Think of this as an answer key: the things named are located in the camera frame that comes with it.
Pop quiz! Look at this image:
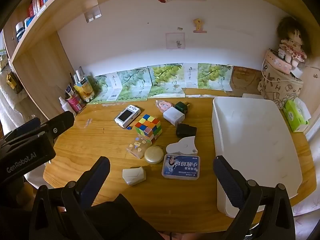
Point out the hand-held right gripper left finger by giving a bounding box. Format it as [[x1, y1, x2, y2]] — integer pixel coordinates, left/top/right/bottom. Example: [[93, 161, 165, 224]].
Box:
[[29, 156, 111, 240]]

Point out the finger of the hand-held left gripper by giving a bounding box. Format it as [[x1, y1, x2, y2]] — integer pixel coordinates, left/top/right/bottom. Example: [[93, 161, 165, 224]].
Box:
[[2, 117, 42, 143], [37, 111, 75, 144]]

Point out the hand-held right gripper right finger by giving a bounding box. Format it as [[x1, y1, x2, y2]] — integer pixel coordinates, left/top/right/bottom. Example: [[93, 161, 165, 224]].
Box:
[[213, 155, 296, 240]]

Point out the white faceted paper box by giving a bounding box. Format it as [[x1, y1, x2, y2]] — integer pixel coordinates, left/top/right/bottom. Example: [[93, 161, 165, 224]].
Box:
[[122, 166, 147, 186]]

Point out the white plastic storage bin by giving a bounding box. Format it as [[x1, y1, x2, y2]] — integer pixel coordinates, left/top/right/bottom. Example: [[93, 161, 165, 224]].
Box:
[[212, 96, 303, 218]]

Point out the blue label floss box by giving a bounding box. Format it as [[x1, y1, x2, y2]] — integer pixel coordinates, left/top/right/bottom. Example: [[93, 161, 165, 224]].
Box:
[[161, 154, 201, 180]]

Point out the clear plastic box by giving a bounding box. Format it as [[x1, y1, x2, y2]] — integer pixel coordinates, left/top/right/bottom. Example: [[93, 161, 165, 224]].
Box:
[[126, 134, 152, 159]]

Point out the beige faceted small box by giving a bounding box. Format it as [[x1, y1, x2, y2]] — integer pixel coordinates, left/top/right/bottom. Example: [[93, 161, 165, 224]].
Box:
[[166, 136, 199, 155]]

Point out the round gold tin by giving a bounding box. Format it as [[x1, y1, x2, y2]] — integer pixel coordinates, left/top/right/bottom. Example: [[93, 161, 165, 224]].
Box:
[[144, 146, 165, 165]]

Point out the black charger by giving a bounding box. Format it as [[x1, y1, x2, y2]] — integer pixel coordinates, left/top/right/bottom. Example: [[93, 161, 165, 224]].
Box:
[[176, 123, 197, 138]]

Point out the colourful puzzle cube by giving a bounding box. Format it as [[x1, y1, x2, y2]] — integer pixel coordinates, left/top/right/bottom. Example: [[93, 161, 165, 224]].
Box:
[[134, 114, 162, 140]]

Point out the white charger cube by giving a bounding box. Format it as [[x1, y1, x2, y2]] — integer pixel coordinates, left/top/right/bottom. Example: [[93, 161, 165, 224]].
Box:
[[163, 107, 185, 126]]

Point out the dark green plug adapter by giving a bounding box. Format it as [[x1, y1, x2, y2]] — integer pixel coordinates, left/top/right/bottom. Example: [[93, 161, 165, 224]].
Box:
[[174, 101, 191, 115]]

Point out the pink round charm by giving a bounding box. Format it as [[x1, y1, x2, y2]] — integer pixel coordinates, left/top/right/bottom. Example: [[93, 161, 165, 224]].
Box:
[[155, 99, 173, 111]]

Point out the white spray bottle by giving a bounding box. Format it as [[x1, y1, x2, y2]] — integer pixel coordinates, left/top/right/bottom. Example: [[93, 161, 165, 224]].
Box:
[[59, 96, 73, 113]]

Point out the white lace cloth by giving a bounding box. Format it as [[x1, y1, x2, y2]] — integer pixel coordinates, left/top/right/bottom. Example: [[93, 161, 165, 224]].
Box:
[[0, 80, 49, 140]]

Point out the pink can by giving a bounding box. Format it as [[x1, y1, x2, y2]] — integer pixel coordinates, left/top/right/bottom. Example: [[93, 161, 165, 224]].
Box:
[[65, 95, 85, 114]]

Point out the yellow hanging pouch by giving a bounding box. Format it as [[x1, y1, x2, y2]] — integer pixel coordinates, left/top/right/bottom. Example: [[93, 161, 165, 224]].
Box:
[[6, 71, 22, 94]]

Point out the person's dark clothing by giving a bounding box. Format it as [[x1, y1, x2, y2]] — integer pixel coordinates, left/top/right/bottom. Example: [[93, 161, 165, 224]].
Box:
[[85, 194, 163, 240]]

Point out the wooden desk hutch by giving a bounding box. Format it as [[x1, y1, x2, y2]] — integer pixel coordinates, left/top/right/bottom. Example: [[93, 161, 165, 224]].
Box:
[[2, 0, 320, 120]]

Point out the grape print carton sheet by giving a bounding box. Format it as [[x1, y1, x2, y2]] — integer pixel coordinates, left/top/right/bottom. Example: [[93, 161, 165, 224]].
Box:
[[184, 63, 233, 92], [147, 64, 185, 98], [89, 67, 150, 104]]

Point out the white flat box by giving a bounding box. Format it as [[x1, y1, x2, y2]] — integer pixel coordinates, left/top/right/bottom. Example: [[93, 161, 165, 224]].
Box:
[[242, 93, 265, 100]]

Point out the green tissue pack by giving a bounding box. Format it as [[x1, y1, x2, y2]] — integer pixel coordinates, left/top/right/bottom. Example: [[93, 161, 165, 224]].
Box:
[[284, 97, 312, 132]]

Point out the brown kraft paper sheet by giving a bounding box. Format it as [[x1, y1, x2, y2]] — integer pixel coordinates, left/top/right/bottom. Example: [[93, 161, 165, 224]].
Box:
[[230, 66, 262, 97]]

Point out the printed fabric bag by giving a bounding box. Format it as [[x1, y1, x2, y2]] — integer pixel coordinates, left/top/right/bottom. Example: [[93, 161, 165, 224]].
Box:
[[257, 65, 304, 109]]

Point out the white power adapter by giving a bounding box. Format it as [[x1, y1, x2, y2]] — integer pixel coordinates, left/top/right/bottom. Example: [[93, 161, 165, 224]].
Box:
[[290, 66, 303, 78]]

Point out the brown haired doll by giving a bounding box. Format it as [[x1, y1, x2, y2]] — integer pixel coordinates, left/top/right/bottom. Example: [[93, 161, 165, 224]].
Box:
[[276, 16, 312, 68]]

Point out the clear square wall sticker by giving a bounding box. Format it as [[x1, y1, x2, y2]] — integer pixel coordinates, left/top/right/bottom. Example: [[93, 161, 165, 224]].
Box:
[[165, 32, 186, 49]]

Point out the yellow duck wall clip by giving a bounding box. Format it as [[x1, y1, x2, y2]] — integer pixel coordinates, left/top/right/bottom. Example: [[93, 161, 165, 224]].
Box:
[[192, 18, 207, 33]]

